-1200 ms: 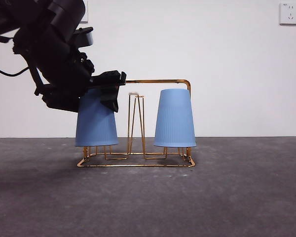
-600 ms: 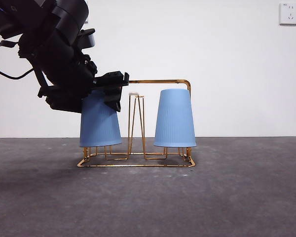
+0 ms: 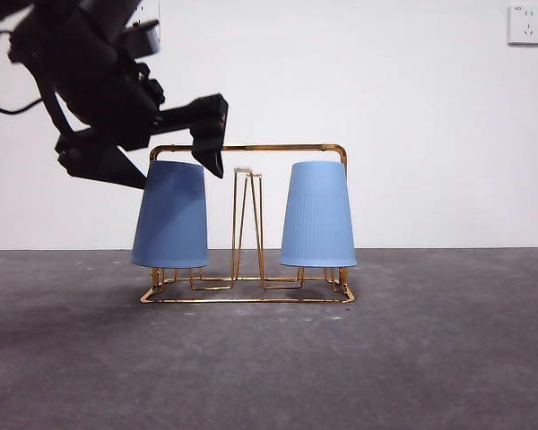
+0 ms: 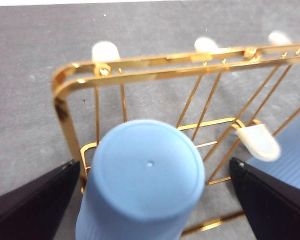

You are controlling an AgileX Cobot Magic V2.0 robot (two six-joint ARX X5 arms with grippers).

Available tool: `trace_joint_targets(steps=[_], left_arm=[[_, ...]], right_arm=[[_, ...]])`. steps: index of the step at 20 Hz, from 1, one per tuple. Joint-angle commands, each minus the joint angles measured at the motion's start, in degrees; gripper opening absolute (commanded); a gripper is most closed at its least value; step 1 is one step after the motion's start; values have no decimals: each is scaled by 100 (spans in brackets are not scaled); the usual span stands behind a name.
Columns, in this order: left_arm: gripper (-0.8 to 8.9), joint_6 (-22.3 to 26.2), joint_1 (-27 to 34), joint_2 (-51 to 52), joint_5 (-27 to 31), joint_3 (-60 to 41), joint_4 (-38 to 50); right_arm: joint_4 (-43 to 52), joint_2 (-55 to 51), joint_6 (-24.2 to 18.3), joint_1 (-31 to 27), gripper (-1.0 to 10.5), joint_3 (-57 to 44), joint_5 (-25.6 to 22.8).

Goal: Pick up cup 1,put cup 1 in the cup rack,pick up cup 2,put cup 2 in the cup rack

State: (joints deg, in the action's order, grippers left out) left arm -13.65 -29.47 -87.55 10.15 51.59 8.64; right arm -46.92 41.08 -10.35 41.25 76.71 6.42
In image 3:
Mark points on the blue ribbed plastic cup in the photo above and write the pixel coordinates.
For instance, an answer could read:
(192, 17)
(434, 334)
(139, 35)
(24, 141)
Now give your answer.
(318, 215)
(170, 215)

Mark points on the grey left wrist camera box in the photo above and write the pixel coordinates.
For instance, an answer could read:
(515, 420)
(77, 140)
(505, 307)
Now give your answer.
(143, 40)

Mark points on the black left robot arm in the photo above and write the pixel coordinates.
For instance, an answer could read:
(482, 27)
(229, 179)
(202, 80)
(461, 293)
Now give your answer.
(72, 40)

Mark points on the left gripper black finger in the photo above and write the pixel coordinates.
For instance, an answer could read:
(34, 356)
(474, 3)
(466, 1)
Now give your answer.
(103, 168)
(210, 152)

